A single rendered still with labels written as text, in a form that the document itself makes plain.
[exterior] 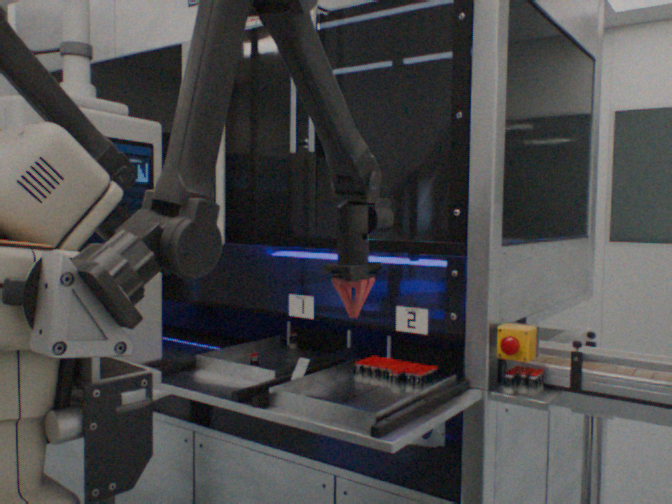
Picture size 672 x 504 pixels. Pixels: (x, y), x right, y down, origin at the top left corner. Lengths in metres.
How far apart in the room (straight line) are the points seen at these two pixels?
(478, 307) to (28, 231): 0.95
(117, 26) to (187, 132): 1.56
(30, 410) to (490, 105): 1.06
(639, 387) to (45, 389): 1.14
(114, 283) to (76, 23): 1.30
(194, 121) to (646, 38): 5.58
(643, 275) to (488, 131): 4.66
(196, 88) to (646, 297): 5.45
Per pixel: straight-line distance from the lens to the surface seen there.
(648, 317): 6.02
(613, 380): 1.48
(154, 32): 2.18
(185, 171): 0.78
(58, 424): 0.89
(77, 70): 1.90
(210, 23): 0.82
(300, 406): 1.25
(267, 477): 1.90
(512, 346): 1.37
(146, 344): 1.98
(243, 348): 1.72
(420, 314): 1.49
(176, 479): 2.20
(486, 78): 1.44
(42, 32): 2.74
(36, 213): 0.85
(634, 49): 6.17
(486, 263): 1.41
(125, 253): 0.75
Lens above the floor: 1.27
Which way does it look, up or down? 4 degrees down
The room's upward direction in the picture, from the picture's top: 1 degrees clockwise
